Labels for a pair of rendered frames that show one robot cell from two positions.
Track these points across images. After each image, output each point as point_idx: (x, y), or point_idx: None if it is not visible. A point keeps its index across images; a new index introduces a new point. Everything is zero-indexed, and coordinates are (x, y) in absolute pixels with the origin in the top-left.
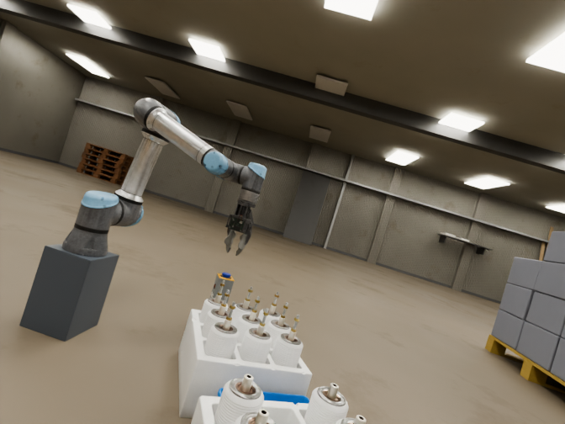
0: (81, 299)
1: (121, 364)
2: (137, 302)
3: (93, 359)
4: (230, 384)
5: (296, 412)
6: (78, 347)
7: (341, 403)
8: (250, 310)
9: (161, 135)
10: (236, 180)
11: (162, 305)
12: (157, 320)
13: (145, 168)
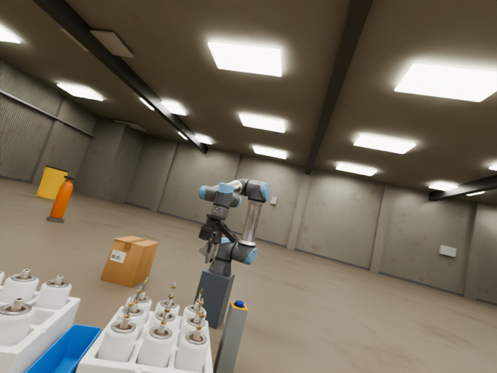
0: (198, 295)
1: None
2: (271, 348)
3: None
4: (64, 280)
5: (32, 325)
6: None
7: (1, 308)
8: (187, 321)
9: (249, 197)
10: None
11: (282, 363)
12: (245, 356)
13: (246, 220)
